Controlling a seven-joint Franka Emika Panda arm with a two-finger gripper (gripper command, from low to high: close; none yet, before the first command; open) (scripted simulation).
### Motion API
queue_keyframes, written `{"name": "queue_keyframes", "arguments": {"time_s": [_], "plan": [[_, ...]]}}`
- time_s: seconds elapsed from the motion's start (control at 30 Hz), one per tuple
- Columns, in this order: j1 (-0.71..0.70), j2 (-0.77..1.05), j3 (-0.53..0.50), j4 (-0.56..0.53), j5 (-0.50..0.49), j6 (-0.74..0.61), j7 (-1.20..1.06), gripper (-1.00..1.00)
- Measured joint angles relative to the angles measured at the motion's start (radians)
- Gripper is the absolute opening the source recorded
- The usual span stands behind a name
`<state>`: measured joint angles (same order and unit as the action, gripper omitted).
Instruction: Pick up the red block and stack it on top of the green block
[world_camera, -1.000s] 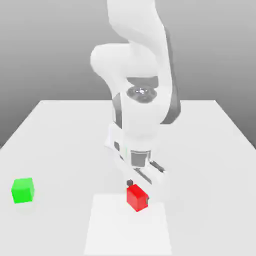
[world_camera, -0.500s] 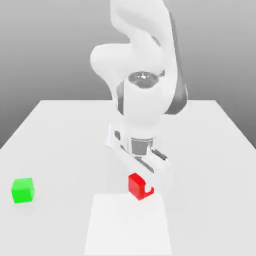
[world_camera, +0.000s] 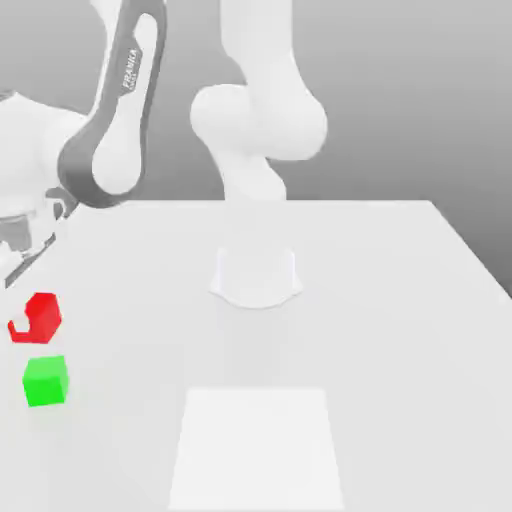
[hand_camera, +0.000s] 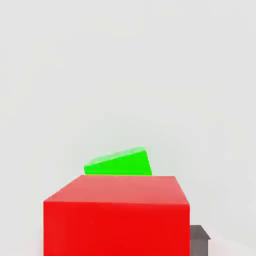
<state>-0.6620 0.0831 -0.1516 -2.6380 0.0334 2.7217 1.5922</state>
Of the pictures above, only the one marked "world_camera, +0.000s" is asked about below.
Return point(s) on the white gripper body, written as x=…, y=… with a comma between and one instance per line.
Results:
x=28, y=260

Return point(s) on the small red cube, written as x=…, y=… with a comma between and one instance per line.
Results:
x=44, y=316

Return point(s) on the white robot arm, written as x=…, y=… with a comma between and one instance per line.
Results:
x=256, y=120

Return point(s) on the small green cube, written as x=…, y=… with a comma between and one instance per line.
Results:
x=44, y=382

